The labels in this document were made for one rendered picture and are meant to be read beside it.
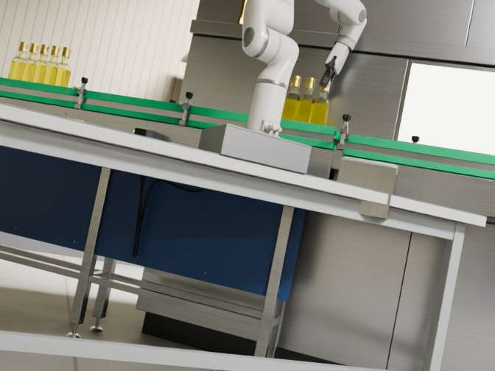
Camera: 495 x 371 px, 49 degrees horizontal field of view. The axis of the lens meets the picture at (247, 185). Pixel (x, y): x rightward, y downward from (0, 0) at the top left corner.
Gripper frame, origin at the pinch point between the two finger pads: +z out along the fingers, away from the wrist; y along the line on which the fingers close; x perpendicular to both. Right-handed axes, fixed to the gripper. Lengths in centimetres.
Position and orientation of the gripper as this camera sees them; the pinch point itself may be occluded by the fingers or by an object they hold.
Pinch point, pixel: (325, 82)
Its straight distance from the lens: 212.6
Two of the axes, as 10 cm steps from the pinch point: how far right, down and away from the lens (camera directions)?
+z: -4.4, 9.0, 0.3
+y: -2.6, -1.0, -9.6
